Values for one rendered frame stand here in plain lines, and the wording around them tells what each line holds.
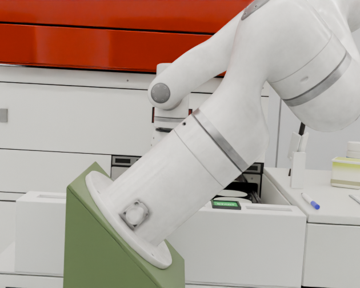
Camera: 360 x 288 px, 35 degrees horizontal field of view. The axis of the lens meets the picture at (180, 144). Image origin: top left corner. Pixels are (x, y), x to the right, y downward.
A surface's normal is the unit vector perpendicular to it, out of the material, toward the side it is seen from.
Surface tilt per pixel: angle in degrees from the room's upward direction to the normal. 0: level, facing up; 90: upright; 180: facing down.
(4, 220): 90
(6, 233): 90
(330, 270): 90
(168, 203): 100
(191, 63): 66
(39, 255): 90
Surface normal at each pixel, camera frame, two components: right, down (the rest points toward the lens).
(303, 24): 0.33, -0.03
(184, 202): 0.31, 0.44
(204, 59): 0.39, -0.35
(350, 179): -0.40, 0.07
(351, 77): 0.50, -0.13
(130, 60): 0.00, 0.11
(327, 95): -0.07, 0.39
